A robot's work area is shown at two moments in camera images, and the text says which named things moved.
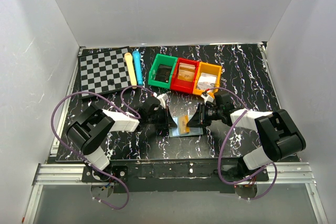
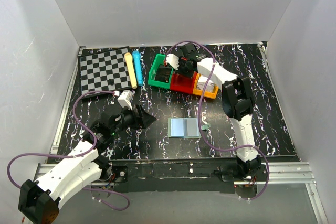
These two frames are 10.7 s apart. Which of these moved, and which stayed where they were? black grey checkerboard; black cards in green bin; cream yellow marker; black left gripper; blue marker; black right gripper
Moved: black left gripper; black right gripper
Stayed: black grey checkerboard; blue marker; black cards in green bin; cream yellow marker
